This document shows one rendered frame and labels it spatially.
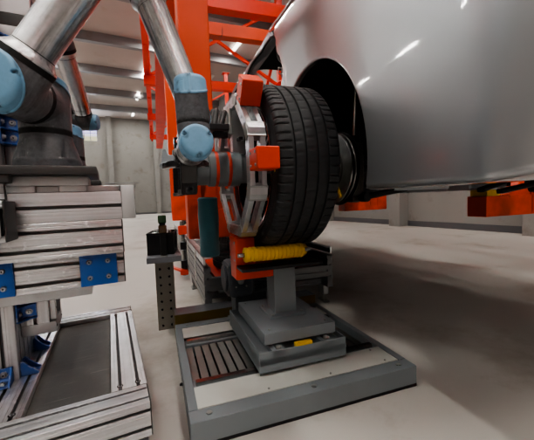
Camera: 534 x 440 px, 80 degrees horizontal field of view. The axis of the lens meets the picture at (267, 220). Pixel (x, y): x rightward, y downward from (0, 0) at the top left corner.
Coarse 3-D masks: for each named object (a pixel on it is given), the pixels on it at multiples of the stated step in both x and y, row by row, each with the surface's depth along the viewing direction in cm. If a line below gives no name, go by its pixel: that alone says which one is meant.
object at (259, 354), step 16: (240, 320) 152; (240, 336) 141; (256, 336) 134; (320, 336) 126; (336, 336) 131; (256, 352) 118; (272, 352) 115; (288, 352) 117; (304, 352) 120; (320, 352) 122; (336, 352) 124; (272, 368) 116
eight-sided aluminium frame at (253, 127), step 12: (228, 108) 129; (240, 108) 111; (252, 108) 112; (240, 120) 112; (252, 120) 113; (252, 132) 104; (264, 132) 106; (228, 144) 152; (252, 144) 105; (264, 144) 106; (252, 180) 105; (264, 180) 107; (228, 192) 153; (252, 192) 105; (264, 192) 107; (252, 204) 109; (228, 216) 143; (252, 216) 119; (228, 228) 141; (240, 228) 120; (252, 228) 120
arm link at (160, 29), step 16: (144, 0) 79; (160, 0) 80; (144, 16) 80; (160, 16) 80; (160, 32) 80; (176, 32) 83; (160, 48) 81; (176, 48) 81; (160, 64) 83; (176, 64) 81
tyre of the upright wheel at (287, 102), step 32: (288, 96) 112; (320, 96) 117; (288, 128) 104; (320, 128) 108; (288, 160) 103; (320, 160) 107; (288, 192) 105; (320, 192) 109; (288, 224) 113; (320, 224) 118
